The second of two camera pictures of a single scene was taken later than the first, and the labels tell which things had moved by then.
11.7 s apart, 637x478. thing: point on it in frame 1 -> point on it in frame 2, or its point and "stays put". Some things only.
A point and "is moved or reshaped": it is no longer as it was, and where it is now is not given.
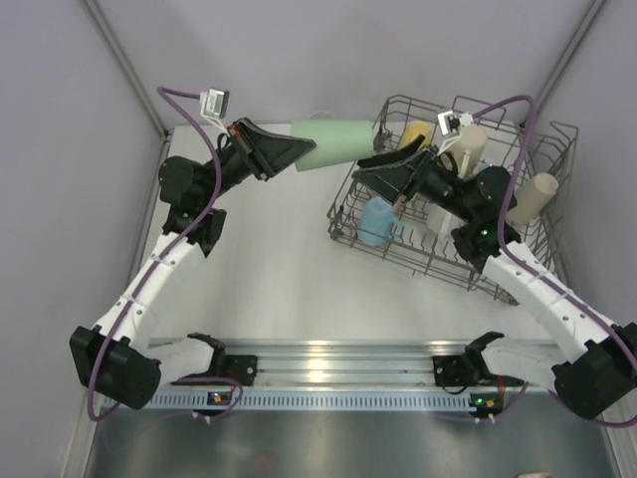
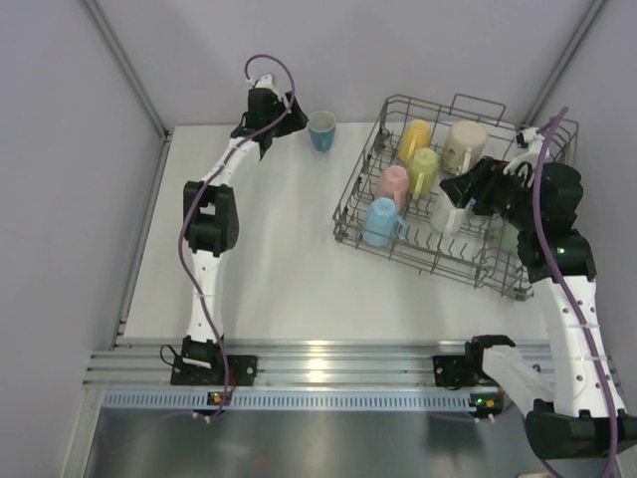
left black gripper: [270, 153] -> [295, 121]
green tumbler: [336, 141] is moved or reshaped
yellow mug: [413, 129] stays put
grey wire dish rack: [451, 183] stays put
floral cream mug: [467, 150] stays put
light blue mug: [377, 224] stays put
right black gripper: [399, 173] -> [485, 177]
